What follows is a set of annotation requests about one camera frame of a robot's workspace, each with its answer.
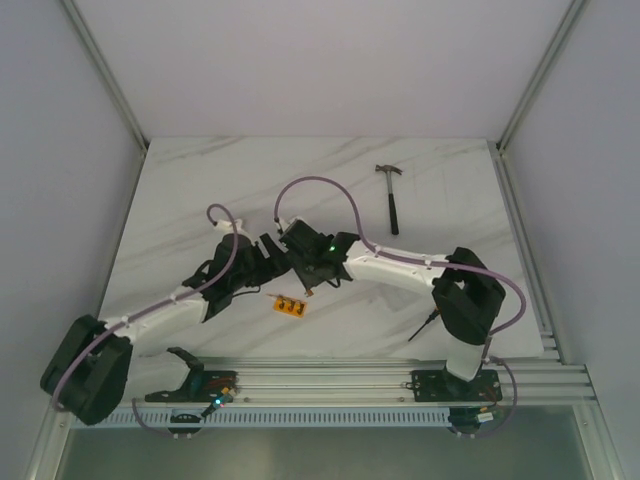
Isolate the orange terminal block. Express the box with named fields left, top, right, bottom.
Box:
left=268, top=294, right=307, bottom=319

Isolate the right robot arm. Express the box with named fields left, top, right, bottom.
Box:
left=279, top=219, right=506, bottom=399

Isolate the white cable duct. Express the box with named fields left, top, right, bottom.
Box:
left=99, top=407, right=504, bottom=429

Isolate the aluminium rail frame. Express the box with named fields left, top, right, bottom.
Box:
left=203, top=357, right=596, bottom=406

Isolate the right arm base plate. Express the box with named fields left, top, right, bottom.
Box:
left=406, top=368, right=503, bottom=403

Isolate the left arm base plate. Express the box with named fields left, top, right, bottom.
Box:
left=144, top=370, right=238, bottom=403

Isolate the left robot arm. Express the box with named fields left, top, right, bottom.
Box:
left=40, top=233, right=291, bottom=425

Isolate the claw hammer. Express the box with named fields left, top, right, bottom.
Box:
left=375, top=164, right=403, bottom=236

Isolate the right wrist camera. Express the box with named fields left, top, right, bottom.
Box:
left=274, top=216, right=300, bottom=234

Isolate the orange handled screwdriver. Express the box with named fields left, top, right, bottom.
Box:
left=408, top=310, right=440, bottom=342

